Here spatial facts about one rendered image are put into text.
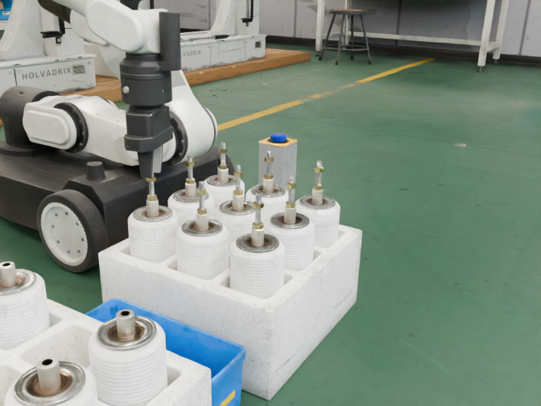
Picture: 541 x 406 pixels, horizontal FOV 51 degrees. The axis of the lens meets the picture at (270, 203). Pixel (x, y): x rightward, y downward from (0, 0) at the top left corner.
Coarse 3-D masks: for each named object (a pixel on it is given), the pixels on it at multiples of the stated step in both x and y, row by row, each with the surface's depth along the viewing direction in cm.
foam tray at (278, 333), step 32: (128, 256) 108; (320, 256) 110; (352, 256) 120; (128, 288) 108; (160, 288) 103; (192, 288) 99; (224, 288) 98; (288, 288) 99; (320, 288) 108; (352, 288) 125; (192, 320) 102; (224, 320) 98; (256, 320) 94; (288, 320) 98; (320, 320) 112; (256, 352) 96; (288, 352) 101; (256, 384) 98
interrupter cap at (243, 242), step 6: (246, 234) 101; (264, 234) 102; (240, 240) 99; (246, 240) 99; (264, 240) 100; (270, 240) 99; (276, 240) 99; (240, 246) 96; (246, 246) 97; (252, 246) 97; (258, 246) 98; (264, 246) 97; (270, 246) 97; (276, 246) 97; (252, 252) 95; (258, 252) 95; (264, 252) 95
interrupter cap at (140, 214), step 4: (140, 208) 111; (144, 208) 112; (160, 208) 112; (164, 208) 112; (168, 208) 112; (136, 212) 110; (140, 212) 110; (144, 212) 110; (160, 212) 111; (164, 212) 110; (168, 212) 110; (172, 212) 110; (136, 216) 108; (140, 216) 108; (144, 216) 108; (148, 216) 109; (156, 216) 109; (160, 216) 108; (164, 216) 108; (168, 216) 108; (140, 220) 106; (144, 220) 106; (148, 220) 106; (152, 220) 106; (156, 220) 106; (160, 220) 107
